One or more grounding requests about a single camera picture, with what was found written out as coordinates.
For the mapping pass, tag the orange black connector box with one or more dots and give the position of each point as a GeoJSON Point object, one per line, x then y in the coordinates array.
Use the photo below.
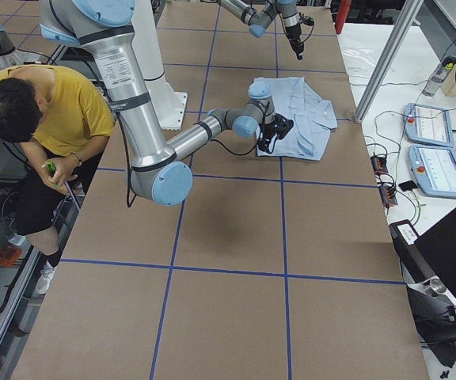
{"type": "Point", "coordinates": [378, 164]}
{"type": "Point", "coordinates": [388, 195]}

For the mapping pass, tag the red cylinder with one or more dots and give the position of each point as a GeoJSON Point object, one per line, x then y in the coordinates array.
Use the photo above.
{"type": "Point", "coordinates": [342, 15]}

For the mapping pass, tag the blue teach pendant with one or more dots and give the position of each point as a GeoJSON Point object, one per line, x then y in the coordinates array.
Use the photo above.
{"type": "Point", "coordinates": [428, 125]}
{"type": "Point", "coordinates": [434, 170]}

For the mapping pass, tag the person in yellow shirt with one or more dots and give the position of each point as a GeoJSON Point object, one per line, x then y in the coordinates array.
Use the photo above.
{"type": "Point", "coordinates": [63, 125]}

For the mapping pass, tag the upper blue teach pendant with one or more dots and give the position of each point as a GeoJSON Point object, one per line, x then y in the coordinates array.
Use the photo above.
{"type": "Point", "coordinates": [428, 125]}

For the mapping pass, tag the light blue button-up shirt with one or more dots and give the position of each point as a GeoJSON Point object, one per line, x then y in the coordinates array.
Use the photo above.
{"type": "Point", "coordinates": [313, 118]}

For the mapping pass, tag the grey aluminium frame post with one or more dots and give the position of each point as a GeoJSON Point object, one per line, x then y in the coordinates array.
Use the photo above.
{"type": "Point", "coordinates": [389, 52]}

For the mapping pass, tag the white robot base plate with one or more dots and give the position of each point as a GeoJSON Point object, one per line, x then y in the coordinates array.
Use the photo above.
{"type": "Point", "coordinates": [171, 110]}

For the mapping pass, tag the clear water bottle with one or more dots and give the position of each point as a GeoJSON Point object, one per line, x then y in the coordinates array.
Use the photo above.
{"type": "Point", "coordinates": [439, 75]}

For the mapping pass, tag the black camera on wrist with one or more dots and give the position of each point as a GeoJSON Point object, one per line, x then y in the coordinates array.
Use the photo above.
{"type": "Point", "coordinates": [282, 126]}

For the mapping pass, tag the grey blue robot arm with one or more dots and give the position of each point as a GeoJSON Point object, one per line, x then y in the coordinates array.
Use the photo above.
{"type": "Point", "coordinates": [157, 173]}
{"type": "Point", "coordinates": [259, 21]}

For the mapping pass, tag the lower blue teach pendant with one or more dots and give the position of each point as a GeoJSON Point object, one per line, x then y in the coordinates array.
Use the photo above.
{"type": "Point", "coordinates": [434, 170]}

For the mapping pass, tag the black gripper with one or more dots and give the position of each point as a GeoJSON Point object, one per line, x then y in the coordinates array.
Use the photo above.
{"type": "Point", "coordinates": [267, 129]}
{"type": "Point", "coordinates": [293, 36]}

